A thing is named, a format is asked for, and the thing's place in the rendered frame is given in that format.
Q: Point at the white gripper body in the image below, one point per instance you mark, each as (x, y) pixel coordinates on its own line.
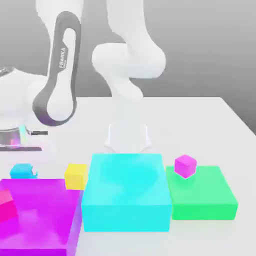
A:
(20, 149)

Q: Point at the small blue cube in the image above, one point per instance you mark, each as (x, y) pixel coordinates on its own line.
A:
(21, 171)

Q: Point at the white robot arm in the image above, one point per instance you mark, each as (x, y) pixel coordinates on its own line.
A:
(128, 60)

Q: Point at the small pink cube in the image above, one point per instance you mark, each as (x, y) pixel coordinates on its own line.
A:
(7, 208)

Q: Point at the small yellow cube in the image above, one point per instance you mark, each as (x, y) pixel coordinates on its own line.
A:
(75, 177)

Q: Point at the small magenta cube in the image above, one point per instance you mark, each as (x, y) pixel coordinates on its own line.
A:
(185, 166)

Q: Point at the large magenta box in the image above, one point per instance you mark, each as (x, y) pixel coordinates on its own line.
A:
(44, 210)

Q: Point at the large cyan box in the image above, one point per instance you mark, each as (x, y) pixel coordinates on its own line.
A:
(126, 192)

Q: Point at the large green box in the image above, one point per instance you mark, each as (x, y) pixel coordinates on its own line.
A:
(202, 198)

